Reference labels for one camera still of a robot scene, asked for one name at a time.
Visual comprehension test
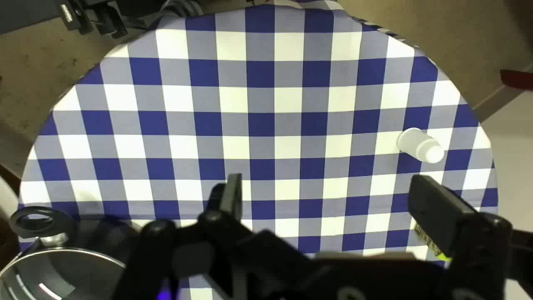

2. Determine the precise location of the glass pot lid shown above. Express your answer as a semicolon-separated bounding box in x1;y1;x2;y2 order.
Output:
0;207;137;300

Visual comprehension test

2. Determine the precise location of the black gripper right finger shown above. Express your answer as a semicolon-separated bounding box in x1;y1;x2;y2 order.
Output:
408;175;511;262

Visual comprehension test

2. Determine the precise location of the small white plastic bottle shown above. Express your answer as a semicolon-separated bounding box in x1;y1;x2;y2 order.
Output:
396;127;445;164

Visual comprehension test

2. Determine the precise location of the blue white checkered tablecloth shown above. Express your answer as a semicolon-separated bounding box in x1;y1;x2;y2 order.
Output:
22;0;498;260

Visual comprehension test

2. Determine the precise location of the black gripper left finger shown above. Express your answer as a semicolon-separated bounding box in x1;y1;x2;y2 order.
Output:
207;174;243;220

